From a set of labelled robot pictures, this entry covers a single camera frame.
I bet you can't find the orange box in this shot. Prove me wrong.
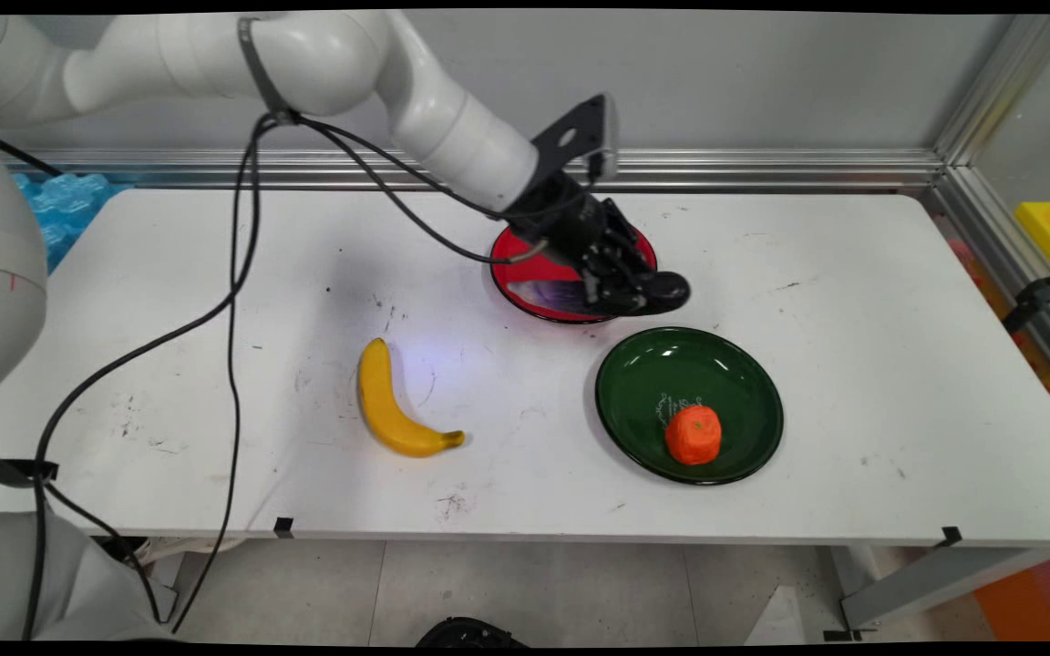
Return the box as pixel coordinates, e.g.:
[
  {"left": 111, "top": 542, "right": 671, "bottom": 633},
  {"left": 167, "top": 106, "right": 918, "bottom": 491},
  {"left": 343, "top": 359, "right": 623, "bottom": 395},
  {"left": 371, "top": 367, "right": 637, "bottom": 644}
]
[{"left": 973, "top": 547, "right": 1050, "bottom": 641}]

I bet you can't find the orange toy mandarin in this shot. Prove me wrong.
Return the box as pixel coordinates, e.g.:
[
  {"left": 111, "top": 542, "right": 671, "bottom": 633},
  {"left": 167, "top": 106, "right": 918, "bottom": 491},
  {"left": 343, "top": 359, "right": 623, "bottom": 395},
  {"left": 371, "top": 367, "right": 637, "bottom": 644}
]
[{"left": 664, "top": 405, "right": 724, "bottom": 466}]

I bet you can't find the red plate with black rim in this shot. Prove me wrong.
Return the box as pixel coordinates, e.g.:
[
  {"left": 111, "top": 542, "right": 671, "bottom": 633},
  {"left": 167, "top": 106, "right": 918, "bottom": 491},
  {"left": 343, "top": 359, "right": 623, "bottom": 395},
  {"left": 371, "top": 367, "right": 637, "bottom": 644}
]
[{"left": 489, "top": 221, "right": 659, "bottom": 325}]

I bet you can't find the black cable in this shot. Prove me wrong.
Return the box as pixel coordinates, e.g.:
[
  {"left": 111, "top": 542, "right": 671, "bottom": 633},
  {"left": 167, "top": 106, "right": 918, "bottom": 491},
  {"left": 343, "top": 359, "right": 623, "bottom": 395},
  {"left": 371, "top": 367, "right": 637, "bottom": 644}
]
[
  {"left": 293, "top": 116, "right": 546, "bottom": 265},
  {"left": 306, "top": 117, "right": 512, "bottom": 220},
  {"left": 170, "top": 128, "right": 263, "bottom": 632},
  {"left": 22, "top": 117, "right": 273, "bottom": 641}
]

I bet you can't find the green plate with black rim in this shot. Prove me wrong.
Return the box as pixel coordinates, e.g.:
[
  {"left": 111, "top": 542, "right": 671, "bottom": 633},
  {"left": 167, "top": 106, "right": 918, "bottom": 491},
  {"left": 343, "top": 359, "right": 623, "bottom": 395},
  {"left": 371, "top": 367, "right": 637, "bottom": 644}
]
[{"left": 594, "top": 326, "right": 785, "bottom": 487}]

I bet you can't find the upright aluminium frame post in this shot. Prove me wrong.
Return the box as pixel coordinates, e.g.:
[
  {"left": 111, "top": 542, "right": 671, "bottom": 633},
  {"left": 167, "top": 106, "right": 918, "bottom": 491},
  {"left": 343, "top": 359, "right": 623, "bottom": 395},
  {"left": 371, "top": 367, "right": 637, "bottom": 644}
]
[{"left": 933, "top": 14, "right": 1050, "bottom": 167}]

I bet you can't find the white table leg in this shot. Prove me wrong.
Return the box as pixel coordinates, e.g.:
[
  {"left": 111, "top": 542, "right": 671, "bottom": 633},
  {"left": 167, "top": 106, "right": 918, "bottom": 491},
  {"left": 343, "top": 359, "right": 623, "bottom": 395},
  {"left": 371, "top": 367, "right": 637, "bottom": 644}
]
[{"left": 820, "top": 545, "right": 1050, "bottom": 641}]

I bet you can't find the horizontal aluminium frame rail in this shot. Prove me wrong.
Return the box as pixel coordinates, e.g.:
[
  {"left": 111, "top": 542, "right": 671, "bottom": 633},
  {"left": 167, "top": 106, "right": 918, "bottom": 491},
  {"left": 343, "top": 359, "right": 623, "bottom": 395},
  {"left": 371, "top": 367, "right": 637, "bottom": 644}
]
[{"left": 1, "top": 148, "right": 947, "bottom": 193}]

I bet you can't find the black cable strap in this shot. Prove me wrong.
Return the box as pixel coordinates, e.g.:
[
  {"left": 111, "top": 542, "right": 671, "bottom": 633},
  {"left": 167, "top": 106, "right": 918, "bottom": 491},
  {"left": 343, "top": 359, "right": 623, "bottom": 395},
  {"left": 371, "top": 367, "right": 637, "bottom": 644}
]
[{"left": 237, "top": 16, "right": 300, "bottom": 126}]

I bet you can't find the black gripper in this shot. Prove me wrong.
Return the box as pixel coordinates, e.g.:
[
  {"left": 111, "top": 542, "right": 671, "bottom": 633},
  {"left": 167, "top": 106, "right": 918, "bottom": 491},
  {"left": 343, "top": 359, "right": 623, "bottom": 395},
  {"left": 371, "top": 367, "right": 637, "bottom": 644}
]
[{"left": 508, "top": 172, "right": 663, "bottom": 314}]

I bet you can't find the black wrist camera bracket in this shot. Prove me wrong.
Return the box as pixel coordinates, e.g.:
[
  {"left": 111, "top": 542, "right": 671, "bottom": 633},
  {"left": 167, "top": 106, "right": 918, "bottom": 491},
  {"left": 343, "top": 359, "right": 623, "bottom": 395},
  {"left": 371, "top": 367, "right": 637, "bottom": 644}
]
[{"left": 531, "top": 92, "right": 608, "bottom": 181}]

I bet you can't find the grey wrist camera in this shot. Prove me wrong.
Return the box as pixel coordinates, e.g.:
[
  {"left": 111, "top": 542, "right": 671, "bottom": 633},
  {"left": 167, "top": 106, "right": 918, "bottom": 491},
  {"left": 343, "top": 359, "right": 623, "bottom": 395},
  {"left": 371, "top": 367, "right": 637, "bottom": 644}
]
[{"left": 600, "top": 91, "right": 620, "bottom": 180}]

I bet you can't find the slanted aluminium frame rail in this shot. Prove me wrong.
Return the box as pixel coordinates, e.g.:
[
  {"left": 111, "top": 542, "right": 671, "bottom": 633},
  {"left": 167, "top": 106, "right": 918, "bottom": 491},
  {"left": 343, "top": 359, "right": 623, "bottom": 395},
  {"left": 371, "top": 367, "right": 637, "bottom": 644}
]
[{"left": 929, "top": 164, "right": 1050, "bottom": 404}]

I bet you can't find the yellow toy banana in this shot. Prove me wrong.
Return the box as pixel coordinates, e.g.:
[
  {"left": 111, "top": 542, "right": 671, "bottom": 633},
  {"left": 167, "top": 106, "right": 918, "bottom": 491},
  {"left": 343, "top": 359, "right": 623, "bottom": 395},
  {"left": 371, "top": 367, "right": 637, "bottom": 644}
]
[{"left": 357, "top": 338, "right": 467, "bottom": 458}]

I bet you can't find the round black object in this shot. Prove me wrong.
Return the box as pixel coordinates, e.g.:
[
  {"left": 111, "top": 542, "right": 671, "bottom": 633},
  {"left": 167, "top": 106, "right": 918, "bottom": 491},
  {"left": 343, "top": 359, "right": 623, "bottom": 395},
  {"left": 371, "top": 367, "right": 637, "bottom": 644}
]
[{"left": 415, "top": 616, "right": 528, "bottom": 649}]

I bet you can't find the blue bubble wrap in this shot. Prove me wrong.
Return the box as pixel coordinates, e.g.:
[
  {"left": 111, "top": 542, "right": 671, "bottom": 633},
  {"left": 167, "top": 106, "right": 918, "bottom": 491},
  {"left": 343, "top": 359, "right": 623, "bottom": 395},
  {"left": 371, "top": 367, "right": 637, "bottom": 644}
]
[{"left": 12, "top": 171, "right": 135, "bottom": 274}]

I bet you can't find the black cable clip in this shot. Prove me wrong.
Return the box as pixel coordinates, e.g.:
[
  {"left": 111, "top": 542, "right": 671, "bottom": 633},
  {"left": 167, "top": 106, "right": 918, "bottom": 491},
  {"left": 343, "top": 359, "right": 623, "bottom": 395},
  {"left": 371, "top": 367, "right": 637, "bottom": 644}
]
[{"left": 0, "top": 444, "right": 60, "bottom": 489}]

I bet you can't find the purple toy eggplant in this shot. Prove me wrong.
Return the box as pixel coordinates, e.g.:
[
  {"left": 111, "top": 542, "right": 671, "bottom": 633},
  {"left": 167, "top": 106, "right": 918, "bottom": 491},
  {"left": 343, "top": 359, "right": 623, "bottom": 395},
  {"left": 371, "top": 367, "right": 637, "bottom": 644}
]
[{"left": 507, "top": 272, "right": 692, "bottom": 317}]

